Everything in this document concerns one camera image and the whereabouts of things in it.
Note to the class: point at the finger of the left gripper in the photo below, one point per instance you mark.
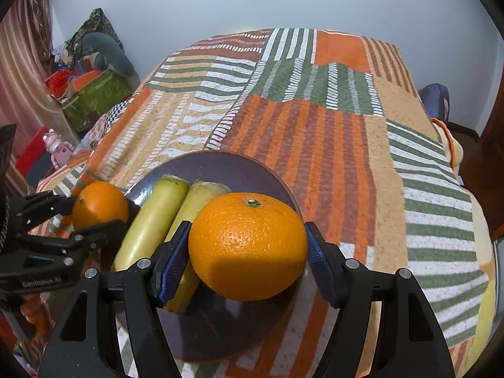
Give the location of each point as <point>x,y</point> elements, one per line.
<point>104,237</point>
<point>28,212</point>

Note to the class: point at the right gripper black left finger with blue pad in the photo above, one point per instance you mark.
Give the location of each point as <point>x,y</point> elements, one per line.
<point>85,341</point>

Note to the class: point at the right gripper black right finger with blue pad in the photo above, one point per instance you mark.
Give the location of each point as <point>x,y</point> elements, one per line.
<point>410,341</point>

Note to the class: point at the medium orange with sticker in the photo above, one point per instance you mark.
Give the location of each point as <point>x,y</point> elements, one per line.
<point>99,203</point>

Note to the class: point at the large orange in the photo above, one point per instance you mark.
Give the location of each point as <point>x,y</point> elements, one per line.
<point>248,247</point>

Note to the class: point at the person's hand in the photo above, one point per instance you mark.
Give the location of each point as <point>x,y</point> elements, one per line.
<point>36,312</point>

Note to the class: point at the red and grey box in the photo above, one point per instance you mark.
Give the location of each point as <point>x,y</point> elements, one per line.
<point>34,159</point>

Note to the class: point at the left banana piece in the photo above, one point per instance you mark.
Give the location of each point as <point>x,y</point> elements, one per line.
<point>155,217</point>

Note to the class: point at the banana piece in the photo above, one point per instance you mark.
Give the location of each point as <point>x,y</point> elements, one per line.
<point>155,217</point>
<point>199,195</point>

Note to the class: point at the pink toy figure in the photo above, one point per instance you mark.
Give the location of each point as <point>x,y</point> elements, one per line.
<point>60,151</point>

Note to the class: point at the purple ceramic plate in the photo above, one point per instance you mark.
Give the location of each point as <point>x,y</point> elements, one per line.
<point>214,328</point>

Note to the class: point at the right banana piece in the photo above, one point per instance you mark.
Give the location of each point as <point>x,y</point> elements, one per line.
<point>199,195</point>

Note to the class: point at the green cardboard box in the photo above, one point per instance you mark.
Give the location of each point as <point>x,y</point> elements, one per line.
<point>83,109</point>

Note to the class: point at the checkered cloth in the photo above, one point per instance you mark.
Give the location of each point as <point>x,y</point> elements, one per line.
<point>106,121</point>

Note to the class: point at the red fabric item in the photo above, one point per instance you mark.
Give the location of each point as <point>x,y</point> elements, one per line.
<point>58,82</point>

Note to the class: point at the striped curtain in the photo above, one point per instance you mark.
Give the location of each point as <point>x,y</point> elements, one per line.
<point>26,62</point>

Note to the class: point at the grey plush cushion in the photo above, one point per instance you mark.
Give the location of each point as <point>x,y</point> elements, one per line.
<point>106,53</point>

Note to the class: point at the dark patterned pillow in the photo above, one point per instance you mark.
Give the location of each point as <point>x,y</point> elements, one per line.
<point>96,22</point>

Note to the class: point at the patchwork striped bedspread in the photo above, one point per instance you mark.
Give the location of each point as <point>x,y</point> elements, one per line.
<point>337,118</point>

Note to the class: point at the blue bag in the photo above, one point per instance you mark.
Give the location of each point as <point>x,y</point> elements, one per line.
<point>435,99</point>

